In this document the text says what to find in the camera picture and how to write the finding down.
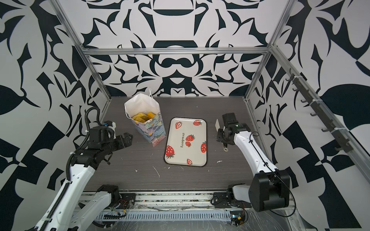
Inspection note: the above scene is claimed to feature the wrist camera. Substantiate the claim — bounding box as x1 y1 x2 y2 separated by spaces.
222 113 239 128
88 120 116 144

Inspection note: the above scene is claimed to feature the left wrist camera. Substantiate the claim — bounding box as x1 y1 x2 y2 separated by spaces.
88 120 116 144

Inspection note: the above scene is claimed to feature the aluminium frame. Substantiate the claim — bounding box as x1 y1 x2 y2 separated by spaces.
51 1 370 181

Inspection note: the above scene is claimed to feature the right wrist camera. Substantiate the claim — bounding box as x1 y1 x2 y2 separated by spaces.
222 113 239 128

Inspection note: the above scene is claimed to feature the long striped fake croissant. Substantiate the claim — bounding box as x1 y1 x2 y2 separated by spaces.
147 112 156 119

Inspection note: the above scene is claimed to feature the column fake croissant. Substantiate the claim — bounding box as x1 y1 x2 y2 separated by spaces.
132 113 150 123

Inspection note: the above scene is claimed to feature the colourful printed paper bag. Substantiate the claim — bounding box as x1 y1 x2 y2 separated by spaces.
124 93 166 146

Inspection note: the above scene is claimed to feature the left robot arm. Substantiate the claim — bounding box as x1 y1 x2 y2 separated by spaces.
32 121 133 231

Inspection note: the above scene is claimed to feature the base rail with cable duct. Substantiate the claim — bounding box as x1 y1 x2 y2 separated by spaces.
88 190 304 231

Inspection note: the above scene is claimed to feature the strawberry print tray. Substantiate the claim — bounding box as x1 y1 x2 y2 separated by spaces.
164 117 207 167

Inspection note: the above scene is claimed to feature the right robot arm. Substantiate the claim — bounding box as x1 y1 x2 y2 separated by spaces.
215 122 298 218

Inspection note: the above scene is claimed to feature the wall hook rack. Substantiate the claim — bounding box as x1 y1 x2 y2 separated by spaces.
286 68 355 153

